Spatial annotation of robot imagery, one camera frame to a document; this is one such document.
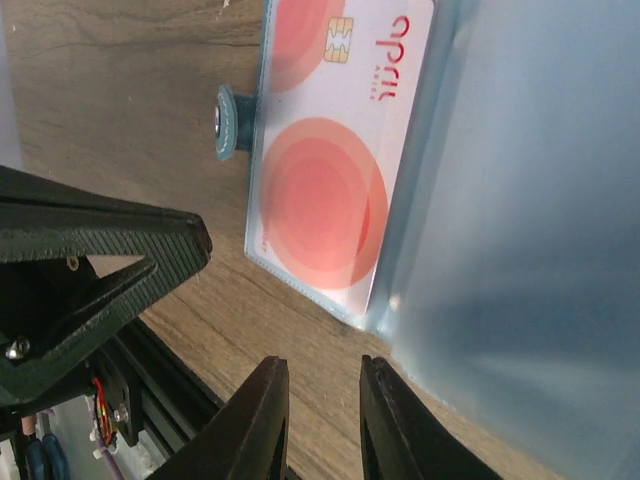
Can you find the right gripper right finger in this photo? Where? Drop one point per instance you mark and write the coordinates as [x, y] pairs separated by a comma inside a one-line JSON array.
[[401, 438]]

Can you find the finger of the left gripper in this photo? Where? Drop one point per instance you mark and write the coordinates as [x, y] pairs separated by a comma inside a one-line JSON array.
[[23, 188], [71, 278]]

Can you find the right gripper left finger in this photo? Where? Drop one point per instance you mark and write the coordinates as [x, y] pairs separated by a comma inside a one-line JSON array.
[[247, 439]]

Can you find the blue card holder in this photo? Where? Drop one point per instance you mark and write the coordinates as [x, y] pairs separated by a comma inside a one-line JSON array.
[[508, 279]]

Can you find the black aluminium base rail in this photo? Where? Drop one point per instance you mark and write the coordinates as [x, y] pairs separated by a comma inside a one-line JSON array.
[[149, 390]]

